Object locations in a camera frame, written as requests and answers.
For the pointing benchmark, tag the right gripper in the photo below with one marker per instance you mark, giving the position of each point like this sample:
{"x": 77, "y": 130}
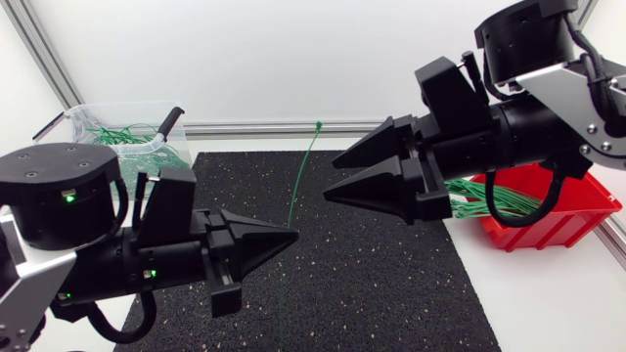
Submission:
{"x": 469, "y": 151}

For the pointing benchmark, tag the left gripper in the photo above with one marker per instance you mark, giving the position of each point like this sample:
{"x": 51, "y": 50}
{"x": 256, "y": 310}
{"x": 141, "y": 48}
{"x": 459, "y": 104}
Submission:
{"x": 166, "y": 266}

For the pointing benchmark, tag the clear plastic bin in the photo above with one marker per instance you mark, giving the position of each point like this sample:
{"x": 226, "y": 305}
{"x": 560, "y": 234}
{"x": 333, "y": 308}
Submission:
{"x": 98, "y": 115}

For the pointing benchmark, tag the red plastic box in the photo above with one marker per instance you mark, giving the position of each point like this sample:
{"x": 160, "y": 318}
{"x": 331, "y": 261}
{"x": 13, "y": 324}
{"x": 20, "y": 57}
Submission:
{"x": 577, "y": 210}

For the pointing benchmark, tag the black speckled mat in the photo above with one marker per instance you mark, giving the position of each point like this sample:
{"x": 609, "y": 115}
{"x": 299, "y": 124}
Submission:
{"x": 367, "y": 293}

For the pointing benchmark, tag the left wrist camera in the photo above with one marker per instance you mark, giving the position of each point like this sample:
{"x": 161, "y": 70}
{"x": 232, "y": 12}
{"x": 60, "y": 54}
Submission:
{"x": 168, "y": 205}

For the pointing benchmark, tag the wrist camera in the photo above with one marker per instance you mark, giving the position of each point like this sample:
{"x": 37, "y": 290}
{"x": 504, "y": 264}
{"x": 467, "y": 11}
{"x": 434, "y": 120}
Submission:
{"x": 445, "y": 93}
{"x": 168, "y": 205}

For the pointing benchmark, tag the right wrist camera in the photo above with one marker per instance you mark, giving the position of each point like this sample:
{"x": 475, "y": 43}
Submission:
{"x": 445, "y": 93}

